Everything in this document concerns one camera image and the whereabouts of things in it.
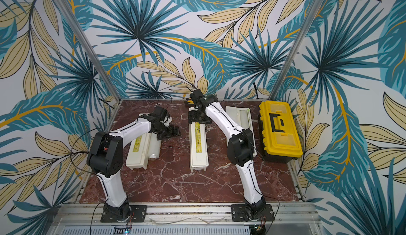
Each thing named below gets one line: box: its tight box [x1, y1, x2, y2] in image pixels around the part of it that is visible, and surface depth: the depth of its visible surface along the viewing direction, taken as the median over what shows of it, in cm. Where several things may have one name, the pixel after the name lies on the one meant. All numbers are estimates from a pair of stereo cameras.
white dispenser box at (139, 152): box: [125, 132, 152, 171], surface depth 88 cm
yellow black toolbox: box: [257, 100, 303, 164], surface depth 85 cm
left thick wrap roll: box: [149, 132, 162, 161], surface depth 92 cm
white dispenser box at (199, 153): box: [188, 121, 210, 173], surface depth 85 cm
